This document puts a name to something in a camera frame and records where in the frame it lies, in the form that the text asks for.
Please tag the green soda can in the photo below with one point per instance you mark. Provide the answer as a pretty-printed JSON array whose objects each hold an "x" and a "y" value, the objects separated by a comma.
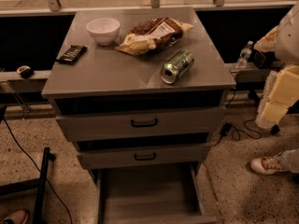
[{"x": 177, "y": 66}]

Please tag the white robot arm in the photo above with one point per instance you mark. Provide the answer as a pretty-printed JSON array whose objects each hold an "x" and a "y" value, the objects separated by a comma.
[{"x": 281, "y": 90}]

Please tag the grey drawer cabinet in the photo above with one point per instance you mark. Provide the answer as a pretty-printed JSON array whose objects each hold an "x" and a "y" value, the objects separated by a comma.
[{"x": 104, "y": 80}]

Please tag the grey top drawer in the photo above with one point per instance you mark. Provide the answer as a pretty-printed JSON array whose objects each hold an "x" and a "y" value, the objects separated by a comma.
[{"x": 115, "y": 125}]

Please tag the grey middle drawer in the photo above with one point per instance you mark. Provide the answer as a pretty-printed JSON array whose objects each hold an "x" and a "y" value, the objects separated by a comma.
[{"x": 137, "y": 156}]

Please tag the grey open bottom drawer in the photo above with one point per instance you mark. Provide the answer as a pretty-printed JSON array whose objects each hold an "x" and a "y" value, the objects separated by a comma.
[{"x": 153, "y": 194}]

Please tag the brown chip bag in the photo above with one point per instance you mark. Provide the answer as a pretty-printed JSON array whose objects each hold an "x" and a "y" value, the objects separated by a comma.
[{"x": 154, "y": 34}]

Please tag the white ceramic bowl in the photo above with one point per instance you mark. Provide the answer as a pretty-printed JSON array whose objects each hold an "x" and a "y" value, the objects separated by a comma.
[{"x": 103, "y": 30}]

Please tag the black candy bar pack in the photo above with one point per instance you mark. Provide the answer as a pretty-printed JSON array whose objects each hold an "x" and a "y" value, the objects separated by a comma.
[{"x": 72, "y": 54}]

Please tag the clear water bottle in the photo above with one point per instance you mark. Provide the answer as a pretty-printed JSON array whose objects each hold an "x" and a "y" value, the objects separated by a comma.
[{"x": 244, "y": 56}]

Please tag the black table leg right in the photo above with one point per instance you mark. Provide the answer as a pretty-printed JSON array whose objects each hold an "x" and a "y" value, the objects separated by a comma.
[{"x": 252, "y": 95}]

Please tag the small dark box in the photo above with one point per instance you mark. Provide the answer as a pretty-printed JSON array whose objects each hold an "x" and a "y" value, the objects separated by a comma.
[{"x": 263, "y": 60}]

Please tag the small black round device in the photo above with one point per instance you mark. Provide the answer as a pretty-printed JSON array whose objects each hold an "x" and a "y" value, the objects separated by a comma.
[{"x": 25, "y": 71}]

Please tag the white red sneaker right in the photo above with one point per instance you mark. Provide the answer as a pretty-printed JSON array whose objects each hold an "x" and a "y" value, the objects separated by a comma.
[{"x": 268, "y": 165}]

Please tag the white red sneaker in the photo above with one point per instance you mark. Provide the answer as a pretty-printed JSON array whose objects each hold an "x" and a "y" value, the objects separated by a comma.
[
  {"x": 268, "y": 165},
  {"x": 17, "y": 217}
]

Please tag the grey pant leg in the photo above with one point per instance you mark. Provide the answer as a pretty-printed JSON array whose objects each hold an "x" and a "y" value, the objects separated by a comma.
[{"x": 290, "y": 160}]

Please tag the white red sneaker left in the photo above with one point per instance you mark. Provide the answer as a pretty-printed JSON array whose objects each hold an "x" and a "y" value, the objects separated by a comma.
[{"x": 17, "y": 217}]

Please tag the black stand frame left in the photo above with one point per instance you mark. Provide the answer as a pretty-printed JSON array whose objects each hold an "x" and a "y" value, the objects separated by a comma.
[{"x": 36, "y": 183}]

